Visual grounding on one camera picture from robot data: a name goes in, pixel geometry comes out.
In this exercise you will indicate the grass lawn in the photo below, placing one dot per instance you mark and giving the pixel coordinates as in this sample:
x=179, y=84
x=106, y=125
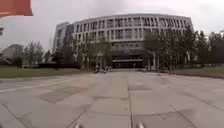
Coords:
x=203, y=71
x=33, y=72

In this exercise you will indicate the red flag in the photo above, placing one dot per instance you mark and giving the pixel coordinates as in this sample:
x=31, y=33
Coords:
x=15, y=7

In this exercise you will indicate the grey stone slab plaza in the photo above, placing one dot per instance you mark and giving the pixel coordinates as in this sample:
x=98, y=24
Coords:
x=113, y=96

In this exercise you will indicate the row of trees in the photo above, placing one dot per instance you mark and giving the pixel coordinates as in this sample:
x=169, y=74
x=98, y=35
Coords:
x=170, y=50

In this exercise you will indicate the large white banded building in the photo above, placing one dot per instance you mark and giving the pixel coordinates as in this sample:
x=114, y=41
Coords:
x=133, y=33

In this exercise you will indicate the small grey building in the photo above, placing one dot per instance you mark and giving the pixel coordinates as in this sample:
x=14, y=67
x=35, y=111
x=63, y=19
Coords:
x=11, y=50

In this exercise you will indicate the group of people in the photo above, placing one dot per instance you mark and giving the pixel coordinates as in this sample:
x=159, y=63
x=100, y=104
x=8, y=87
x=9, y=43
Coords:
x=101, y=69

